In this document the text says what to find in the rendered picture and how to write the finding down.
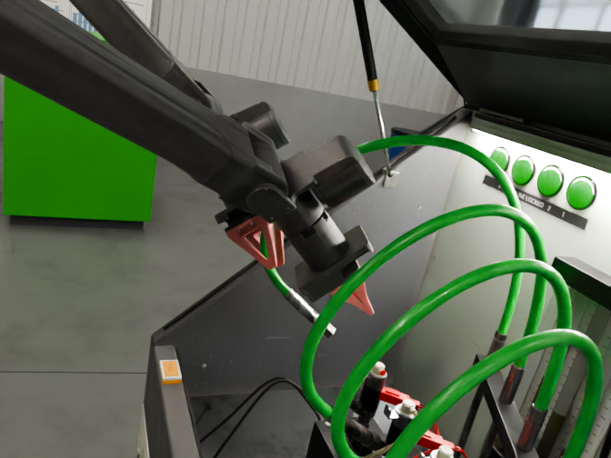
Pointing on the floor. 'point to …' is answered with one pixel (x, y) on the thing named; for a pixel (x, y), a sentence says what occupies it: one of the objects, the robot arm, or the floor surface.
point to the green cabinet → (70, 167)
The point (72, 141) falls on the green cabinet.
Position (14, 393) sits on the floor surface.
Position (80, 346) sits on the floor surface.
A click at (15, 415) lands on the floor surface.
